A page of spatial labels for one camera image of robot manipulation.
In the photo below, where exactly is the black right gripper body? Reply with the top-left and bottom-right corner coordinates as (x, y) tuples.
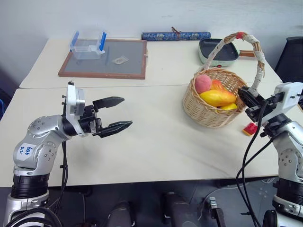
(245, 91), (285, 123)

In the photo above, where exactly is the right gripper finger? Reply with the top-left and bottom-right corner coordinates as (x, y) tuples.
(238, 88), (261, 109)
(241, 87), (265, 104)

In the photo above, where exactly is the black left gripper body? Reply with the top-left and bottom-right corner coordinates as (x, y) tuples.
(79, 105), (104, 137)

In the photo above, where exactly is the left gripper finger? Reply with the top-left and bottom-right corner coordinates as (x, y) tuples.
(99, 121), (133, 139)
(92, 96), (125, 112)

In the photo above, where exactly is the small yellow fruit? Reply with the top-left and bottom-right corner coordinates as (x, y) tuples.
(217, 103), (238, 112)

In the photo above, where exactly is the yellow orange mango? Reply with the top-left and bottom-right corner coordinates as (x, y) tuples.
(200, 89), (237, 106)

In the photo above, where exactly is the small clear plastic bag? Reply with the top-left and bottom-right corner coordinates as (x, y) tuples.
(112, 55), (129, 65)

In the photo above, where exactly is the pink peach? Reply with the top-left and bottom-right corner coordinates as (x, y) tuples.
(195, 75), (213, 93)

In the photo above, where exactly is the wooden framed grey board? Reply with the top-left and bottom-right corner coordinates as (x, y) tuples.
(58, 39), (148, 80)

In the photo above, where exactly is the green electric frying pan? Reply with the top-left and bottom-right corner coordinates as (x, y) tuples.
(198, 38), (256, 69)

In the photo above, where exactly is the black office chair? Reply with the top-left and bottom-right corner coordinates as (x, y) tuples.
(274, 36), (303, 83)

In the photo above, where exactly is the clear box with blue clips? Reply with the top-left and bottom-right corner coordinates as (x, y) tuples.
(69, 30), (107, 60)

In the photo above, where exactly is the rolled blue patterned scroll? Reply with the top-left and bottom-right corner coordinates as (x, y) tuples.
(141, 27), (211, 41)

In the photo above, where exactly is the dark rounded shape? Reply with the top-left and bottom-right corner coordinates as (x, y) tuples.
(107, 201), (136, 227)

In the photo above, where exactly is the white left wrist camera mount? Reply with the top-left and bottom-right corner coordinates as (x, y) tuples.
(62, 81), (86, 138)

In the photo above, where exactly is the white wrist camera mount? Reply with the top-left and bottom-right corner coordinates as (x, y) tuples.
(274, 82), (303, 119)
(62, 81), (86, 138)

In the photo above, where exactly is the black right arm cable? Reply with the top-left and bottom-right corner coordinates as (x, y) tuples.
(236, 99), (274, 227)

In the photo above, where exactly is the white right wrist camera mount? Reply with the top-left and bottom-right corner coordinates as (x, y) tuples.
(274, 82), (303, 119)

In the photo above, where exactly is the wicker basket with handle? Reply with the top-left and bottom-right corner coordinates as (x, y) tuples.
(182, 31), (266, 128)

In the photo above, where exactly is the dark metal bracket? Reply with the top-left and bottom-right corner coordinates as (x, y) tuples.
(201, 196), (228, 227)

